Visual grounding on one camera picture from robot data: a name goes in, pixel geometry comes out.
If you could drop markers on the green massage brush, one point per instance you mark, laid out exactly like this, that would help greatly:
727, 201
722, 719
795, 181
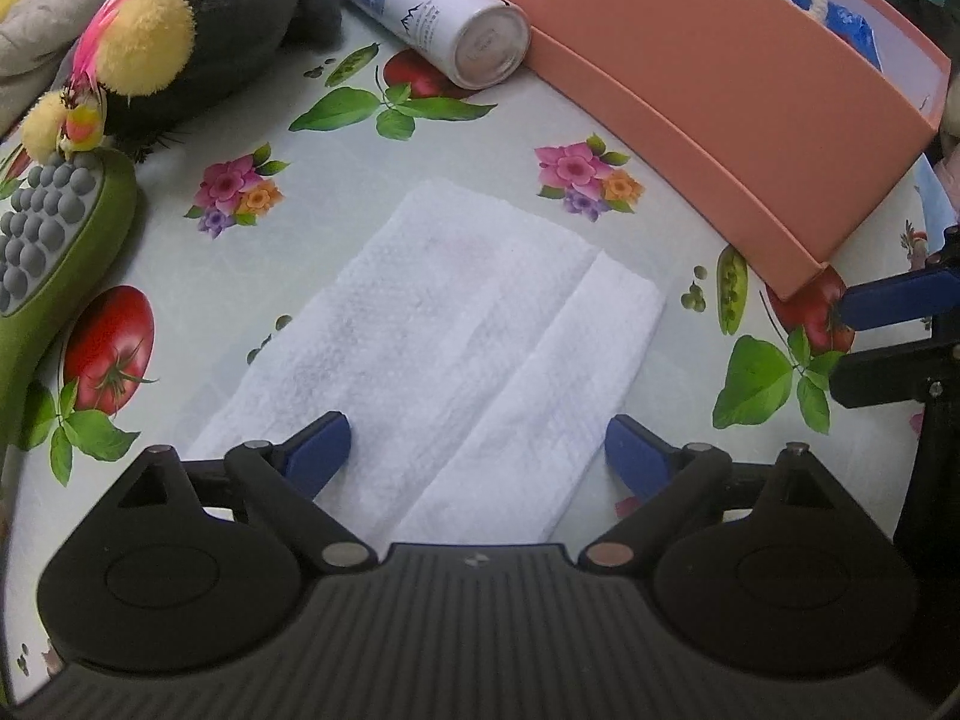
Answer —
67, 270

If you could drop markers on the white tissue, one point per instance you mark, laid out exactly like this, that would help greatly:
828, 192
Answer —
427, 330

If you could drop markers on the grey duvet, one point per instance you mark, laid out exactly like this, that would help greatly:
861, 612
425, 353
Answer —
52, 22

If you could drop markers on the grey white plush toy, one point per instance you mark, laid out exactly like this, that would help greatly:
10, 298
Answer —
240, 15

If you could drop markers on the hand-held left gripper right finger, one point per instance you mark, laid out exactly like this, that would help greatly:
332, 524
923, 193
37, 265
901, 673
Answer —
637, 454

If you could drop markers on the white spray can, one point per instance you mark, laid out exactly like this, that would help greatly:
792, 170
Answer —
435, 7

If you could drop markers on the floral printed mat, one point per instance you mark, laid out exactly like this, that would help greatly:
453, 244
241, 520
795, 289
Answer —
465, 135

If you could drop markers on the orange cardboard box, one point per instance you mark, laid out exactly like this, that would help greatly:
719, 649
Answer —
690, 67

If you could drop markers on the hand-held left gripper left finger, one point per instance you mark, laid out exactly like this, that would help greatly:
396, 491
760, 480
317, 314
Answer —
319, 450

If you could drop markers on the yellow pink pompom toy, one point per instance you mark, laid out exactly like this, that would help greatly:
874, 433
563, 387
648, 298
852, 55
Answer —
142, 37

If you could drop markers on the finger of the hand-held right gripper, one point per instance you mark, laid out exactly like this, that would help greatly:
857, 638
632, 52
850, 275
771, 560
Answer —
892, 375
892, 298

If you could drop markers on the pink box lid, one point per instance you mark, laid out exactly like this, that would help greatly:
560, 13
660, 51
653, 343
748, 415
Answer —
750, 240

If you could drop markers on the blue plastic packet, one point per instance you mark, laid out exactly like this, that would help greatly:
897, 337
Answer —
851, 34

